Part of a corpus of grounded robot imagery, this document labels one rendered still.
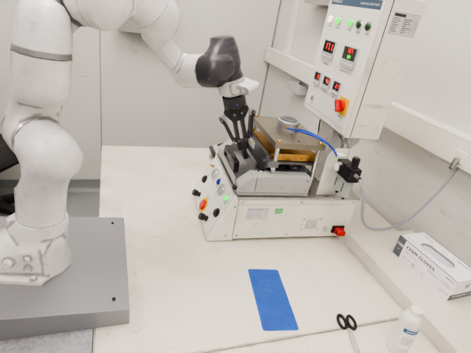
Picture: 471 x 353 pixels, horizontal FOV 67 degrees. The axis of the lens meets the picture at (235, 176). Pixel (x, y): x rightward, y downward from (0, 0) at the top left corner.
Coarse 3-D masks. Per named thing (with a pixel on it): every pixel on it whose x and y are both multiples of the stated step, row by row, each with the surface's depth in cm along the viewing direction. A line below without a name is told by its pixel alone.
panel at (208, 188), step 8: (216, 160) 140; (216, 168) 137; (208, 176) 140; (224, 176) 128; (200, 184) 143; (208, 184) 137; (216, 184) 131; (224, 184) 125; (200, 192) 140; (208, 192) 134; (216, 192) 128; (224, 192) 123; (232, 192) 118; (200, 200) 137; (208, 200) 131; (216, 200) 126; (224, 200) 120; (208, 208) 128; (216, 208) 123; (224, 208) 118; (208, 216) 126; (216, 216) 120; (208, 224) 123; (208, 232) 121
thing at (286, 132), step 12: (264, 120) 131; (276, 120) 133; (288, 120) 122; (264, 132) 122; (276, 132) 121; (288, 132) 123; (300, 132) 125; (312, 132) 116; (276, 144) 112; (288, 144) 114; (300, 144) 115; (312, 144) 116; (324, 144) 118
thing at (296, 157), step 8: (256, 136) 131; (264, 136) 131; (264, 144) 123; (272, 152) 118; (280, 152) 119; (288, 152) 121; (296, 152) 122; (304, 152) 123; (312, 152) 124; (280, 160) 120; (288, 160) 121; (296, 160) 121; (304, 160) 122; (312, 160) 123
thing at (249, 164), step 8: (240, 152) 137; (248, 152) 128; (224, 160) 131; (240, 160) 130; (248, 160) 127; (232, 168) 123; (240, 168) 124; (248, 168) 125; (256, 168) 126; (232, 176) 121; (312, 184) 127
